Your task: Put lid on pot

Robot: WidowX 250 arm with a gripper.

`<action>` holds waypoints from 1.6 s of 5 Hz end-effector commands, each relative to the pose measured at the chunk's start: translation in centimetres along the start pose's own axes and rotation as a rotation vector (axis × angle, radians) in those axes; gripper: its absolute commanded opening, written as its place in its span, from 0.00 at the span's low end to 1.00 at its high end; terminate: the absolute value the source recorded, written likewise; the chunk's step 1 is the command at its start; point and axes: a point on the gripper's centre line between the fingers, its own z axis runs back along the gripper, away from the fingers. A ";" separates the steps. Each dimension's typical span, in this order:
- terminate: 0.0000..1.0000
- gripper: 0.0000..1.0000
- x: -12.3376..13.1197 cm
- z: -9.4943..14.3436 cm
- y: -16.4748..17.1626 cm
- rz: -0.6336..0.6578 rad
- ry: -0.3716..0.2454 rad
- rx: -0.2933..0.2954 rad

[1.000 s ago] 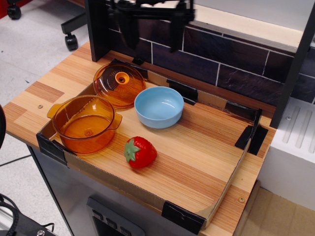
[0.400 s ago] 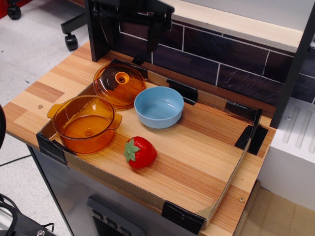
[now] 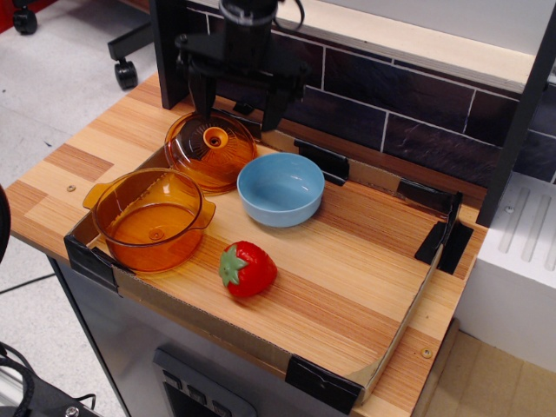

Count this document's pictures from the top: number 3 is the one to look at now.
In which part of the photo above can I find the light blue bowl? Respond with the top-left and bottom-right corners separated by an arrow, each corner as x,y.
236,153 -> 325,228

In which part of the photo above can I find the black office chair base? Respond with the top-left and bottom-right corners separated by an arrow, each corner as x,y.
108,23 -> 153,90

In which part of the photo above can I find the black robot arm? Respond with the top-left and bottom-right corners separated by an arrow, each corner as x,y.
175,1 -> 310,132

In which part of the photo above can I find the red toy strawberry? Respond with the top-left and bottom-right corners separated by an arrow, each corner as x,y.
219,241 -> 278,297

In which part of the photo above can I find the white ribbed sink drainer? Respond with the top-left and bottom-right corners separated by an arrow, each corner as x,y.
481,173 -> 555,288

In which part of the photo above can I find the black oven control panel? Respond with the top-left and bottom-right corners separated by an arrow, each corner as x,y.
153,348 -> 257,417

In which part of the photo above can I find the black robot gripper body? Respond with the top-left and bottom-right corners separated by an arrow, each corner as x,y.
175,21 -> 310,101

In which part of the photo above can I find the orange transparent pot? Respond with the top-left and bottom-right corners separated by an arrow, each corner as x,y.
83,168 -> 216,273

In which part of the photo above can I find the black cable bottom left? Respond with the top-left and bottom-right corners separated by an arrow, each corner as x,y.
0,341 -> 97,417

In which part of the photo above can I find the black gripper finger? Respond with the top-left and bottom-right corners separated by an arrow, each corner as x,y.
261,87 -> 295,132
189,70 -> 216,121

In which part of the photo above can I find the dark brick backsplash panel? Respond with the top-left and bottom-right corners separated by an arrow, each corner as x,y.
272,1 -> 535,188

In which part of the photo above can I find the black vertical post right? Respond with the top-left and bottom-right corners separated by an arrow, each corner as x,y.
476,9 -> 555,228

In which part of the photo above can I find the orange transparent pot lid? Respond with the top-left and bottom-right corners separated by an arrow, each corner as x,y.
164,110 -> 257,194

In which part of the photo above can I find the black caster wheel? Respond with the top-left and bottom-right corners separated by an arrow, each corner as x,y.
12,7 -> 38,36

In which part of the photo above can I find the cardboard fence with black tape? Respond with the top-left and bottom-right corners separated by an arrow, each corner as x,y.
63,102 -> 475,415

